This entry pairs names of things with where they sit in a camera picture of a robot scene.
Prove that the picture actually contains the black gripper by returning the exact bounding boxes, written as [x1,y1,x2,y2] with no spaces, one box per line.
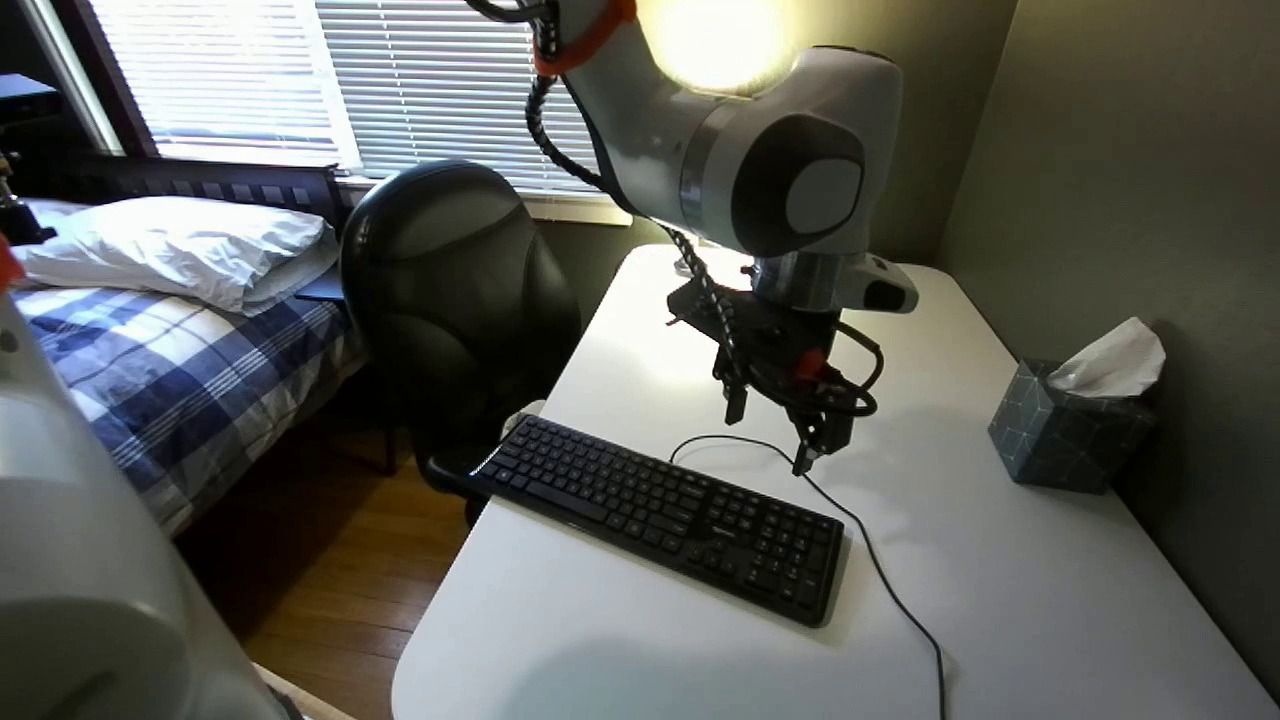
[665,277,887,480]

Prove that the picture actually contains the dark wooden headboard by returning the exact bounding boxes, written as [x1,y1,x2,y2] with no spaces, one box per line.
[36,151,357,230]

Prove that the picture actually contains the large white rounded housing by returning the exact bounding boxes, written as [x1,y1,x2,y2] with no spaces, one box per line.
[0,285,299,720]

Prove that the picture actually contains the orange strap on arm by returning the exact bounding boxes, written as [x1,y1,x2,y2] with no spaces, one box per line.
[532,0,641,80]

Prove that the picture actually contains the grey tissue box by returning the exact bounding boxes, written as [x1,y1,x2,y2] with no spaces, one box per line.
[985,360,1160,496]

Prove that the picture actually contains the black office chair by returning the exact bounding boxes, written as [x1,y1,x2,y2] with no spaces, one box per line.
[336,156,587,529]

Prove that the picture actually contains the black computer keyboard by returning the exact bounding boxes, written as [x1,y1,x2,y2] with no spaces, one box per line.
[470,411,854,630]

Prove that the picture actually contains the white pillow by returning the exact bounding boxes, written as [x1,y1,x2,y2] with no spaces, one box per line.
[14,190,346,318]

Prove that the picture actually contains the black corrugated cable hose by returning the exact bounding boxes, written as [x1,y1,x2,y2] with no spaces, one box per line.
[520,73,752,403]

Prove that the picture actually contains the white window blinds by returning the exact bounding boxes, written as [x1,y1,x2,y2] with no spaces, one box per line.
[86,0,614,205]

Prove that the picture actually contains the blue plaid bed blanket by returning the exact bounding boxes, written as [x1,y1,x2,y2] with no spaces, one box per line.
[14,271,372,536]

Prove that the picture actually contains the white tissue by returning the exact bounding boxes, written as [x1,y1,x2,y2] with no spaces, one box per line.
[1046,312,1174,401]

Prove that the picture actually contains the thin black keyboard cable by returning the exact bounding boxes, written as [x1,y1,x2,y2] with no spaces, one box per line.
[661,430,951,720]

